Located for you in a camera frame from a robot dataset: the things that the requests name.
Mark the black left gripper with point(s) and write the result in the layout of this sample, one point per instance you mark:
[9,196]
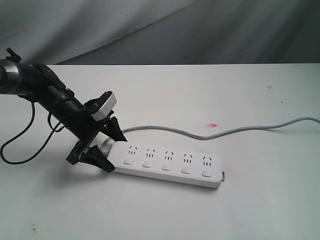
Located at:
[85,128]

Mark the white five-outlet power strip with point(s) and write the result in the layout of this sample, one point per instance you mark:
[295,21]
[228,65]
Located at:
[168,164]

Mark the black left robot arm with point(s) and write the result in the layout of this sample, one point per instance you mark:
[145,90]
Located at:
[37,83]

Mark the grey backdrop cloth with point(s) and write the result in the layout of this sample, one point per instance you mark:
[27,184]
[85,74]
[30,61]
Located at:
[161,32]

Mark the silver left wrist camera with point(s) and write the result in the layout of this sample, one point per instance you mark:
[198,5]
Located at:
[102,106]

